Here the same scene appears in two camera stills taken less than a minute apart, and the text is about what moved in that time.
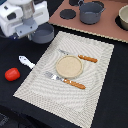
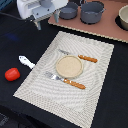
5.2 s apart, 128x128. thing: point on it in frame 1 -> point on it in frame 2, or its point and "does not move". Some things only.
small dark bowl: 44,33 -> 69,11
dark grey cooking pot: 90,12 does not move
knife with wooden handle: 89,59 does not move
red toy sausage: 12,74 does not move
